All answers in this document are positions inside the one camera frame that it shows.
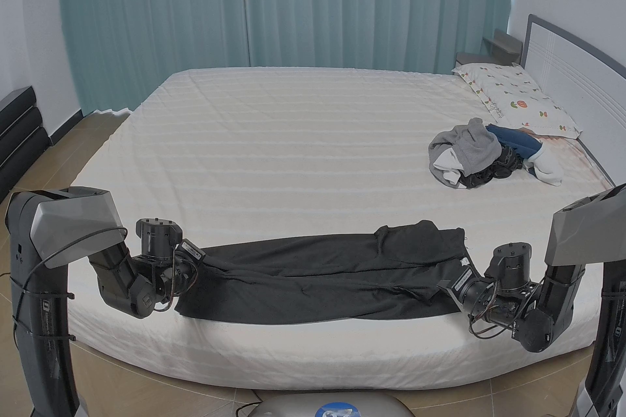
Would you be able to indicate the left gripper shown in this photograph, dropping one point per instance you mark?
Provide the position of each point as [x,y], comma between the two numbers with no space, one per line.
[188,256]

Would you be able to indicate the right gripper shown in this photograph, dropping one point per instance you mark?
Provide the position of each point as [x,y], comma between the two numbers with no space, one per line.
[469,290]

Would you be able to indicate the black T-shirt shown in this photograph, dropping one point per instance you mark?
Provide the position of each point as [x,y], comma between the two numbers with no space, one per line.
[318,273]

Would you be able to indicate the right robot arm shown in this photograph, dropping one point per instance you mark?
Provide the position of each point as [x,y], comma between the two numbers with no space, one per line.
[577,229]

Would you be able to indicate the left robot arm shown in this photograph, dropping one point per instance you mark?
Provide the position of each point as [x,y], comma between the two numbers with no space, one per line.
[63,219]

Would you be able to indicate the pile of clothes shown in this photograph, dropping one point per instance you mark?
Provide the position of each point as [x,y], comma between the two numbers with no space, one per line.
[474,151]

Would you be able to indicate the bed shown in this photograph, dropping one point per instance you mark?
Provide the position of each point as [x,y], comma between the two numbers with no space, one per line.
[293,141]

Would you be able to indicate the white printed pillow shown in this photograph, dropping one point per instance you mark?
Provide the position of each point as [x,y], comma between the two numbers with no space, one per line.
[518,97]

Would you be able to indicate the black chest of drawers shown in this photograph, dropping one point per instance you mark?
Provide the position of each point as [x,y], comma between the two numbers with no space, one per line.
[19,136]

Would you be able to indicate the grey bedside table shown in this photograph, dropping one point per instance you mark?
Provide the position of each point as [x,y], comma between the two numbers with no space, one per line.
[499,46]

